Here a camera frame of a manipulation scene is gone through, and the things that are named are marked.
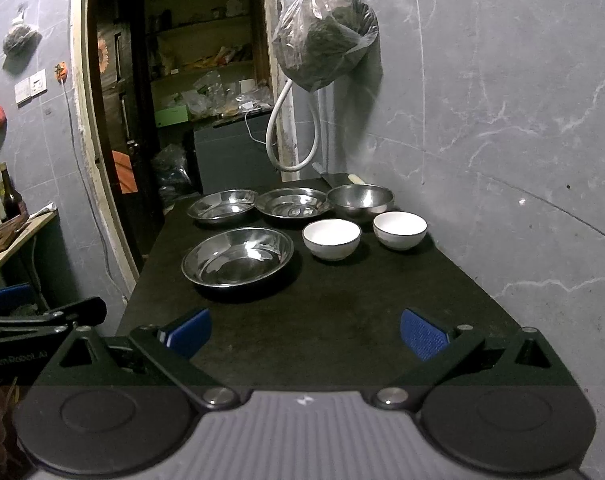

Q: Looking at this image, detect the steel plate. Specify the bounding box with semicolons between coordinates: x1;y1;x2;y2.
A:
255;188;331;219
186;188;258;224
181;226;295;289

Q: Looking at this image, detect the white ceramic bowl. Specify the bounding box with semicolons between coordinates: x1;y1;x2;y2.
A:
302;219;362;261
373;211;428;250

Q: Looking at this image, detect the deep steel bowl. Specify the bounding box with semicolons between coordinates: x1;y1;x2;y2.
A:
327;184;395;223

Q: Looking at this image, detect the wooden side shelf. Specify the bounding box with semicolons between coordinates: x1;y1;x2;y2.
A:
0;203;58;269

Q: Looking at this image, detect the orange patterned panel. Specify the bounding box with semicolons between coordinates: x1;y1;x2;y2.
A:
112;151;138;194

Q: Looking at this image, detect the cream rolled cloth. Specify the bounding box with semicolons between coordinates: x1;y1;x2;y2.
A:
348;174;365;184

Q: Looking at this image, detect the dark grey cabinet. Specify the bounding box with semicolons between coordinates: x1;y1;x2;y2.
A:
194;113;281;194

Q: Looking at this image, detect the green box on shelf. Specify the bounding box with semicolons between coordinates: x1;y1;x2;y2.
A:
155;105;190;128

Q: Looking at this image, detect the small hanging grey bag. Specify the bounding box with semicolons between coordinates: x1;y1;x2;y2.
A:
2;3;39;58

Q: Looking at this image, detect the hanging plastic bag of greens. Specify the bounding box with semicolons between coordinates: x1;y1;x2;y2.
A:
272;0;379;92

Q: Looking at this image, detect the wall switch plate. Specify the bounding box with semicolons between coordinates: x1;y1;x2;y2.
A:
14;70;48;106

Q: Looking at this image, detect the white looped hose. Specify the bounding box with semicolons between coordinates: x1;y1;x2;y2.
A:
264;78;321;174

